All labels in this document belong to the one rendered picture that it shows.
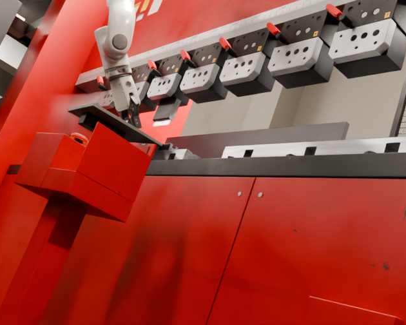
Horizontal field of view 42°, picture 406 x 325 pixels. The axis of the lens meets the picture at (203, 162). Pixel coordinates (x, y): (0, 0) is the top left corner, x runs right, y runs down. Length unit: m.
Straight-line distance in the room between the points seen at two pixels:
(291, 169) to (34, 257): 0.53
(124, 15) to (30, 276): 0.88
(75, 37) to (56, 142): 1.56
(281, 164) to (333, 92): 3.32
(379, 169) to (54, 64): 1.92
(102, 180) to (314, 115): 3.38
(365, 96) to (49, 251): 3.33
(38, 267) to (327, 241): 0.55
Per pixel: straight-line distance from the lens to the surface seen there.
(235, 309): 0.99
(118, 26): 1.66
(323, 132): 1.99
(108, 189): 1.08
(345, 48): 1.28
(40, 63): 2.57
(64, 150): 1.12
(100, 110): 1.60
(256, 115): 4.36
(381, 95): 4.08
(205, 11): 1.91
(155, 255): 1.23
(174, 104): 1.78
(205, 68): 1.67
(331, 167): 0.96
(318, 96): 4.42
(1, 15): 2.68
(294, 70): 1.37
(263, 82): 1.50
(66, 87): 2.59
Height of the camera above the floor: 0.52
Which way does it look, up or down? 16 degrees up
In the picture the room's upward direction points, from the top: 20 degrees clockwise
